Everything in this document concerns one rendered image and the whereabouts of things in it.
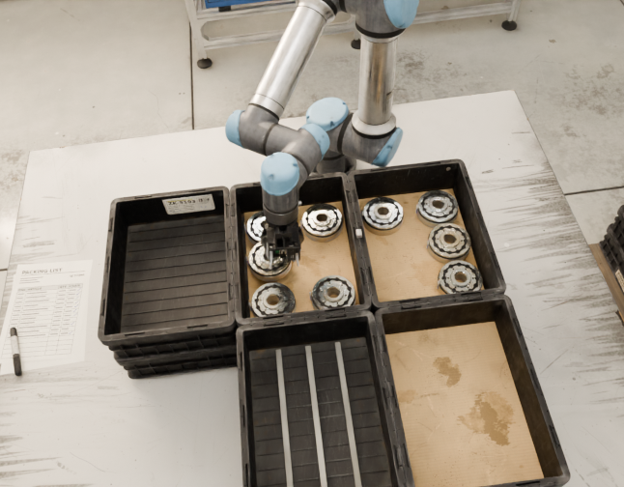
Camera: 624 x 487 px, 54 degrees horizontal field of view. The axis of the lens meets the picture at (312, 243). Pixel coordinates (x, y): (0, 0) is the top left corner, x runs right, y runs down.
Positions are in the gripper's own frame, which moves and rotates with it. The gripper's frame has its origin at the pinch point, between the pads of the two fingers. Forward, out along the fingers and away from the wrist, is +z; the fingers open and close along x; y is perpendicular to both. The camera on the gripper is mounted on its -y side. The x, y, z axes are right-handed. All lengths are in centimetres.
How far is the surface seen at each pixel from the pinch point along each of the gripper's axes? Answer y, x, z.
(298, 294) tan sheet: 8.7, 3.0, 3.8
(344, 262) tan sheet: 1.3, 15.1, 3.1
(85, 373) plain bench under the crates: 17, -51, 20
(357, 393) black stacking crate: 35.1, 13.3, 3.2
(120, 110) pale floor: -157, -72, 92
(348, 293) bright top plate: 11.9, 14.3, -0.1
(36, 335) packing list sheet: 4, -65, 21
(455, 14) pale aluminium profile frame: -187, 104, 69
